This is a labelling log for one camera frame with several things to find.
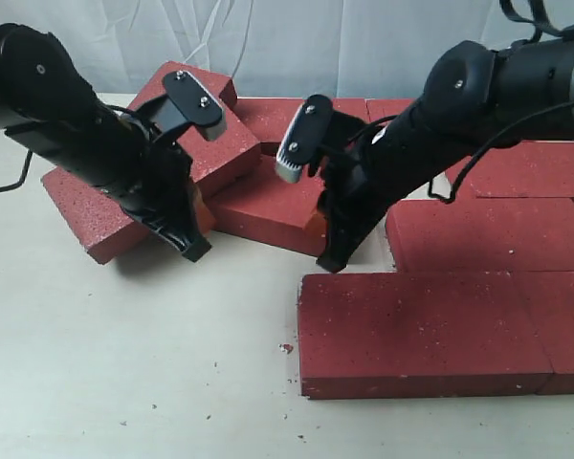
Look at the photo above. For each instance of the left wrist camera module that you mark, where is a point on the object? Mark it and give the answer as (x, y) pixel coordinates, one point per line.
(190, 104)

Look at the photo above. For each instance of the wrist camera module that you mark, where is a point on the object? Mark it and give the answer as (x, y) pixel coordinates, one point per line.
(300, 146)
(190, 104)

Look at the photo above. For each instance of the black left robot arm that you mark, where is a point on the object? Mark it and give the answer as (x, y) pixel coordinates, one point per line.
(37, 75)

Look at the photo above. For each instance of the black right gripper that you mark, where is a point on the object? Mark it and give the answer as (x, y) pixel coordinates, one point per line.
(383, 166)

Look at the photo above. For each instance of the white fabric backdrop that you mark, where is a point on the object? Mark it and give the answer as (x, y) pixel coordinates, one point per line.
(348, 49)

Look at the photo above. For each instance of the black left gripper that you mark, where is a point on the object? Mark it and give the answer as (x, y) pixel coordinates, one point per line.
(133, 157)

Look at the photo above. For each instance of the small red brick top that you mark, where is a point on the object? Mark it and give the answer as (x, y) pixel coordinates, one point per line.
(220, 86)

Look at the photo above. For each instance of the red brick front large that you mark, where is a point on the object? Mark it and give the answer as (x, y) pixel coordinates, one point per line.
(416, 335)

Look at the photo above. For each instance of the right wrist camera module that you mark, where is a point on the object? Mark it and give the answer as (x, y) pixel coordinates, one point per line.
(300, 146)

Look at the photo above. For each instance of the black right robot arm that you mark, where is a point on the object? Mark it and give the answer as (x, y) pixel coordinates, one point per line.
(474, 99)

